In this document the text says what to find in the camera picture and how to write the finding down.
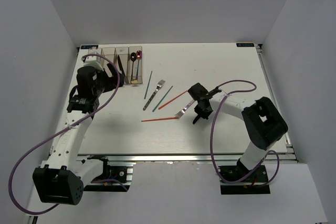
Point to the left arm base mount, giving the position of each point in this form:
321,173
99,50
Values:
113,177

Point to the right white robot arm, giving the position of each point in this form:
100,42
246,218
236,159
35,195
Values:
264,124

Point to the clear container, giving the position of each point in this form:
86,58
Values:
123,53
107,52
140,77
92,53

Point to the iridescent red spoon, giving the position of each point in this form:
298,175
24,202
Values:
139,57

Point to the orange chopstick upper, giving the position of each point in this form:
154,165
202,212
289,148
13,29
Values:
173,99

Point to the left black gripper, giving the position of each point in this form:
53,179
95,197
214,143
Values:
112,82

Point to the teal chopstick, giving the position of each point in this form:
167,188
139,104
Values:
148,84
161,100

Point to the black spoon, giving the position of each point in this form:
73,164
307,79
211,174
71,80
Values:
133,58

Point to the dark blue plastic knife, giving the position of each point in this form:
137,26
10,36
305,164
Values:
196,119

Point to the silver fork dark handle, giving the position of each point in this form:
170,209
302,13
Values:
159,85

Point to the pink handled fork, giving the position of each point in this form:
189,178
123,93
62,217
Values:
180,113

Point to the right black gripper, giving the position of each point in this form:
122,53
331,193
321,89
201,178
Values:
203,116

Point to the orange chopstick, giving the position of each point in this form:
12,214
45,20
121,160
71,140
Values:
161,119
173,99

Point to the teal chopstick right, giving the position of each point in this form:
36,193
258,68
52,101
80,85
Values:
161,100

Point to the black plastic knife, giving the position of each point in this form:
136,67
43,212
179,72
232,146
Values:
122,69

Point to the orange chopstick lower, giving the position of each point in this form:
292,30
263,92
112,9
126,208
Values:
161,119

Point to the teal chopstick left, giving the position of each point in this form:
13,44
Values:
148,84

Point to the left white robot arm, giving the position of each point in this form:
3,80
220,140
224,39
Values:
63,177

